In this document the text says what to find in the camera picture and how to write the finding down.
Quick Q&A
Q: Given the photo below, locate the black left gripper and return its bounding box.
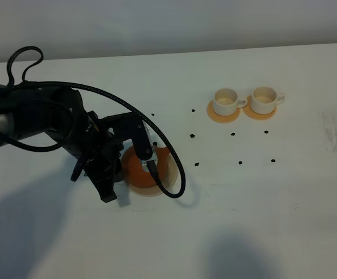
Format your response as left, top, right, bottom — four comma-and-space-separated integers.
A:
66, 111, 124, 202

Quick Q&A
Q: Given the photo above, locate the brown clay teapot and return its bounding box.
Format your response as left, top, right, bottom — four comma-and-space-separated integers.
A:
121, 146, 170, 189

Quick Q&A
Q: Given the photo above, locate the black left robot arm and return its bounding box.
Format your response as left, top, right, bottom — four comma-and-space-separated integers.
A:
0, 86, 123, 203

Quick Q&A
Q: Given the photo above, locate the beige round teapot coaster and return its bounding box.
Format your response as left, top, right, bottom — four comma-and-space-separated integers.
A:
124, 154, 178, 197

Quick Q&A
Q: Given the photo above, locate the left orange cup coaster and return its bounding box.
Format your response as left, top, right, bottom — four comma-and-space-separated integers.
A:
206, 101, 241, 124

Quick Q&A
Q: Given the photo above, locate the orange cup coaster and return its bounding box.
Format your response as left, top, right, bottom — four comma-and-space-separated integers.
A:
242, 95, 277, 120
206, 101, 241, 124

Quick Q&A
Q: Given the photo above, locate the left white teacup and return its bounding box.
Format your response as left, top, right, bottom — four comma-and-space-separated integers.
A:
212, 88, 248, 116

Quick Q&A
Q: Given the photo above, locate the white teacup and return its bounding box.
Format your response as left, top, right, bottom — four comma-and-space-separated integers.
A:
212, 88, 248, 116
250, 87, 286, 115

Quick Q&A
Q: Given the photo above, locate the right orange cup coaster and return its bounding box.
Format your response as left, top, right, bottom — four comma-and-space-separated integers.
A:
242, 95, 277, 120

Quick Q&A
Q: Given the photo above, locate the right white teacup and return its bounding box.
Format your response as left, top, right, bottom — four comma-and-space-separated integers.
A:
250, 87, 286, 115

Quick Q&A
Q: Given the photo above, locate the black braided camera cable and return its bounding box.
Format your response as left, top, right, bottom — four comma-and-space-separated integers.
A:
0, 80, 187, 199

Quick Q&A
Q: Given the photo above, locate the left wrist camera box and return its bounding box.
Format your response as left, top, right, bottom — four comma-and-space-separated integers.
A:
99, 112, 158, 173

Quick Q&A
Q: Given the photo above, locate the black smooth arm cable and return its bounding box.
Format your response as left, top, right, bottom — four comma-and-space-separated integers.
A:
0, 45, 91, 183

